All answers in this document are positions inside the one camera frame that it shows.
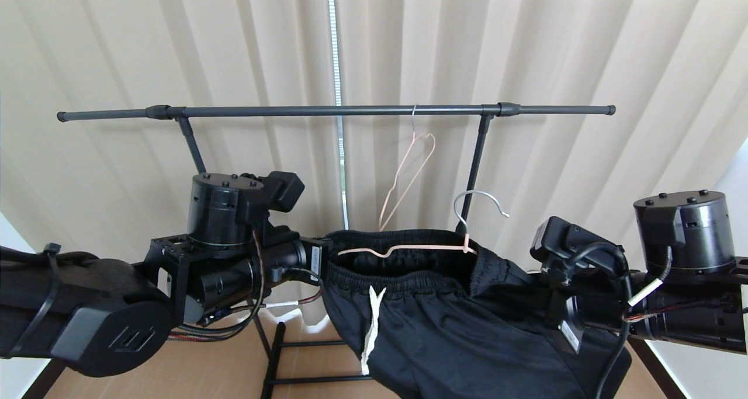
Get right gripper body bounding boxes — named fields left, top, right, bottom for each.
left=543, top=279, right=643, bottom=354

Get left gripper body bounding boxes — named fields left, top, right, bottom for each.
left=257, top=235, right=335, bottom=287

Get pink clothes hanger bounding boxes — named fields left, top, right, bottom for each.
left=379, top=104, right=436, bottom=231
left=337, top=190, right=510, bottom=258

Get black shorts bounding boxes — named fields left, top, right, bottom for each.
left=321, top=228, right=633, bottom=399

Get black clothes rack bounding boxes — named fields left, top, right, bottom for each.
left=57, top=103, right=616, bottom=399

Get beige curtain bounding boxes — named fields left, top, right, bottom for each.
left=0, top=0, right=748, bottom=324

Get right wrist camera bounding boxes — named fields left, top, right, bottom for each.
left=530, top=216, right=632, bottom=286

